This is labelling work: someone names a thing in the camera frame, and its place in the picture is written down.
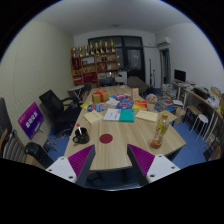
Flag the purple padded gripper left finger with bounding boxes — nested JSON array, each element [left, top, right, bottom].
[[46, 145, 95, 186]]

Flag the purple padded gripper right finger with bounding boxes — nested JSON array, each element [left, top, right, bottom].
[[127, 144, 179, 186]]

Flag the black mug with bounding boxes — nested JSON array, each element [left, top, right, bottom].
[[73, 127, 90, 144]]

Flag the red round coaster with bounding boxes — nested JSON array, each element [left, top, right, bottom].
[[99, 134, 113, 144]]

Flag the orange drink plastic bottle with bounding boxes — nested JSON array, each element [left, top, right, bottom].
[[151, 112, 169, 149]]

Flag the beige envelope right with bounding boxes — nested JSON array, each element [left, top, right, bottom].
[[136, 110, 158, 122]]

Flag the beige envelope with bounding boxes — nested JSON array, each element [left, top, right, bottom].
[[84, 110, 103, 124], [136, 110, 158, 122]]

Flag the beige envelope left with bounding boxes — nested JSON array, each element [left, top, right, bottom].
[[84, 110, 103, 124]]

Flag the teal notebook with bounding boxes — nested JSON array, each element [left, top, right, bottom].
[[119, 109, 134, 122]]

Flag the black office chair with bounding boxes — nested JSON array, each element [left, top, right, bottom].
[[39, 90, 82, 134]]

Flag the wooden conference table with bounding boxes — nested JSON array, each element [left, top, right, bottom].
[[63, 85, 187, 172]]

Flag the white printed booklet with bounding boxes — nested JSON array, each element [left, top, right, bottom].
[[103, 109, 121, 121]]

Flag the orange colourful book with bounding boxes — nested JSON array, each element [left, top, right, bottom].
[[133, 100, 147, 110]]

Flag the purple sign board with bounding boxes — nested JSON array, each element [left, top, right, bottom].
[[18, 102, 44, 139]]

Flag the blue colourful book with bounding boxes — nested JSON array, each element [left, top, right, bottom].
[[116, 100, 134, 109]]

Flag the flower pot bouquet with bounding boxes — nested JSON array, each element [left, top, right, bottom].
[[146, 94, 158, 111]]

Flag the black chair near left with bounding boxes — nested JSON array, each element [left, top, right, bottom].
[[0, 97, 53, 169]]

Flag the white round stool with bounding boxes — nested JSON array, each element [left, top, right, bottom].
[[192, 114, 208, 136]]

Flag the yellow gift box red ribbon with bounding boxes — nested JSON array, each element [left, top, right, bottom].
[[92, 88, 109, 104]]

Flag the small brown carton box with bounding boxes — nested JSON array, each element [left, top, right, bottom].
[[131, 88, 139, 101]]

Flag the grey armchair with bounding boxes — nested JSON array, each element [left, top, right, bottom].
[[127, 76, 148, 93]]

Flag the side desk with clutter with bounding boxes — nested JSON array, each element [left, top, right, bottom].
[[183, 89, 224, 161]]

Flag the computer monitor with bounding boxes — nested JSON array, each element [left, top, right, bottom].
[[174, 70, 186, 82]]

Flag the wooden shelf with trophies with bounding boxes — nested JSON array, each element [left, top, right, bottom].
[[71, 40, 118, 87]]

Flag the wall air conditioner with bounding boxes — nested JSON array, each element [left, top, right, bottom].
[[156, 37, 170, 47]]

